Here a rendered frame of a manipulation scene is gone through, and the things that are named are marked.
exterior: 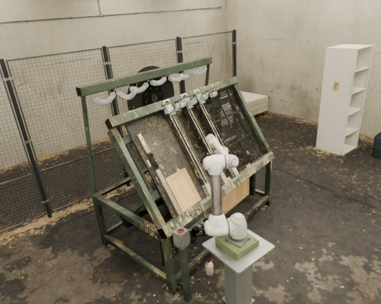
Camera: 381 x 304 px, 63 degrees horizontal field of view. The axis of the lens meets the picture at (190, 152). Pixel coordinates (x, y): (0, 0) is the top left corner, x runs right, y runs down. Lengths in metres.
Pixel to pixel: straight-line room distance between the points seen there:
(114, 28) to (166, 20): 1.50
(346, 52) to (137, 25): 4.84
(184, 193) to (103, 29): 5.41
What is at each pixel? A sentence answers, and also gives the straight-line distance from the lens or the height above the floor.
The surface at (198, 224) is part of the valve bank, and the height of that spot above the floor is 0.76.
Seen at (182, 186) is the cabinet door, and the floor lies 1.09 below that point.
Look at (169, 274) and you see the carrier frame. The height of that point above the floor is 0.30.
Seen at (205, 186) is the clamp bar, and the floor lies 1.00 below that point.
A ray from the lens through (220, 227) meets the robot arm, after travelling 2.89.
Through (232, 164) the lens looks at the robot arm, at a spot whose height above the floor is 1.59.
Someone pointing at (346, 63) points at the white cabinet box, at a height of 1.79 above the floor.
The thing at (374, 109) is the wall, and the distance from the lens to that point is 7.92.
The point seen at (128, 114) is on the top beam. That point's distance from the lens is 3.24.
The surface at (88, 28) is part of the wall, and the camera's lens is 7.87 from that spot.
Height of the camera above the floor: 2.82
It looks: 24 degrees down
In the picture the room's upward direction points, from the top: 4 degrees counter-clockwise
